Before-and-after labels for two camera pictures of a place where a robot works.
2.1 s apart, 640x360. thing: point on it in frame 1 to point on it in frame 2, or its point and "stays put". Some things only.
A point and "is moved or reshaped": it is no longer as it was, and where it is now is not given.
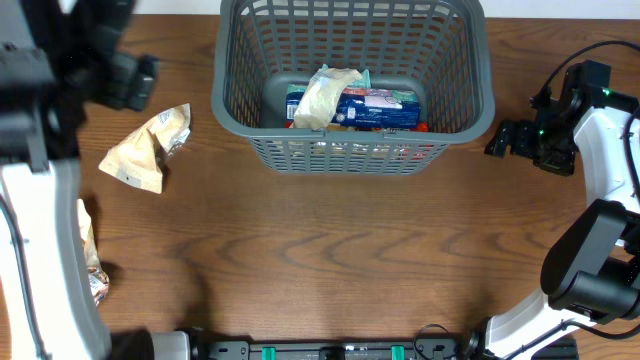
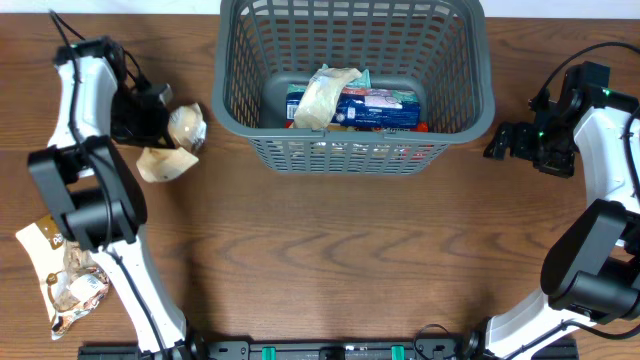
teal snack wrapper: x=365 y=80 stays put
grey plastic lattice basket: x=439 y=47 stays put
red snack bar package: x=410 y=151 to x=291 y=126
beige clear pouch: x=320 y=100 stays put
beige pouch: x=140 y=158 is moved or reshaped
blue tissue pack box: x=366 y=108 stays put
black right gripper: x=562 y=164 stays put
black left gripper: x=121 y=83 to x=155 y=131
